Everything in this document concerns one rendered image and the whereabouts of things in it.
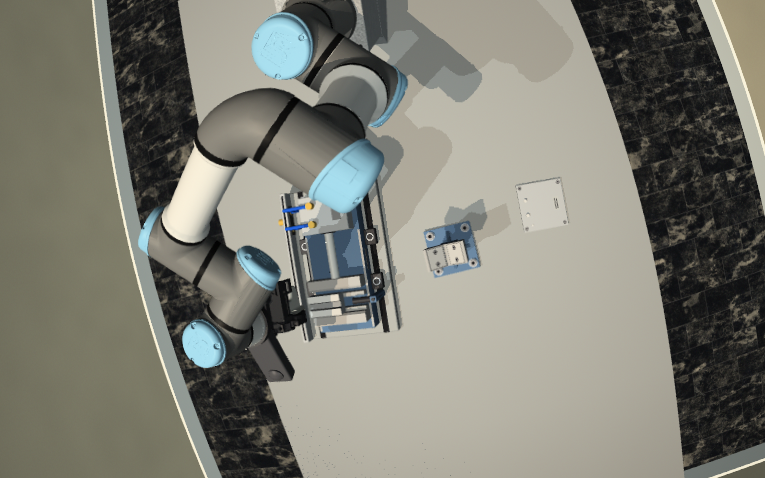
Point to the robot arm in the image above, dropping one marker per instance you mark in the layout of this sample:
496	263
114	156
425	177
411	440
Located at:
316	149

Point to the grey flat bar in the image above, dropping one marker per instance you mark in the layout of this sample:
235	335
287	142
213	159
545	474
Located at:
357	307

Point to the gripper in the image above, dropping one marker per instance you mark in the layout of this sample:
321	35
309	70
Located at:
275	306

